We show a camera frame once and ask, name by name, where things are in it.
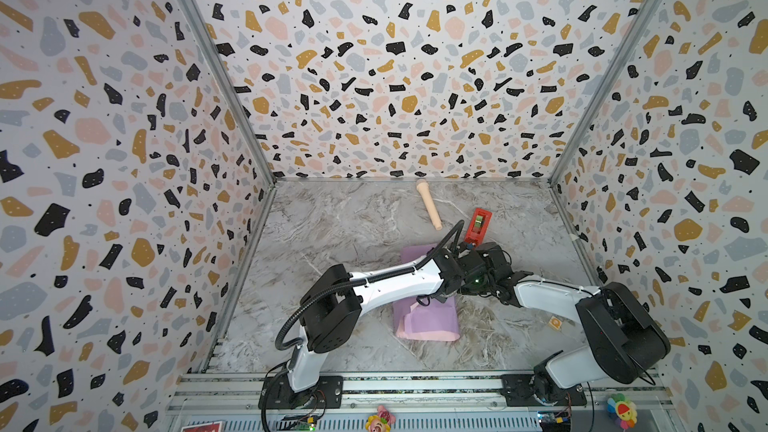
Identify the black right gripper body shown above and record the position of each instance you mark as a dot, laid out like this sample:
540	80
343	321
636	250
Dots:
475	279

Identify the red tape dispenser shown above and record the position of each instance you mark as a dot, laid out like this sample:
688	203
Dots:
478	227

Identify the pink wrapping paper sheet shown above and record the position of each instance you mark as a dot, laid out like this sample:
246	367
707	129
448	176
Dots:
436	322

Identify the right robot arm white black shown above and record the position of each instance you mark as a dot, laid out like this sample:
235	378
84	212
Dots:
623	341

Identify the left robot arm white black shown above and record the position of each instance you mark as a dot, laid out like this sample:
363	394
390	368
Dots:
328	313

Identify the small tan wooden block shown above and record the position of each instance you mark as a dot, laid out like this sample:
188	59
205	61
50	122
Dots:
555	323

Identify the beige toy microphone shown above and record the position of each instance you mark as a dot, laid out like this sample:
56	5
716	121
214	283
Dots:
423	190

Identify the pink yellow flower toy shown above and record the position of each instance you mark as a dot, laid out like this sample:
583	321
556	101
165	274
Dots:
382	421

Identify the rainbow flower toy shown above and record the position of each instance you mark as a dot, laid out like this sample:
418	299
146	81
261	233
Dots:
622	411

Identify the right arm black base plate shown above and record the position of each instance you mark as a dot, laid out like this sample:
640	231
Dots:
529	390

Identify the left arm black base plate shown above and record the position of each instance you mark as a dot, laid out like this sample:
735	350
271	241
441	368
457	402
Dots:
306	393

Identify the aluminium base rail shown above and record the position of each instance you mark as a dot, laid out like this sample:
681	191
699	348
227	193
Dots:
419	401

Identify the aluminium corner post right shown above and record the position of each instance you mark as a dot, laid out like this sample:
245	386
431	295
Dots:
623	54

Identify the aluminium corner post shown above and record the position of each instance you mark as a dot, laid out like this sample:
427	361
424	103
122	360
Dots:
209	51
623	54

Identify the aluminium corner post left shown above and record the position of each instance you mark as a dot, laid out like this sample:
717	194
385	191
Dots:
209	51

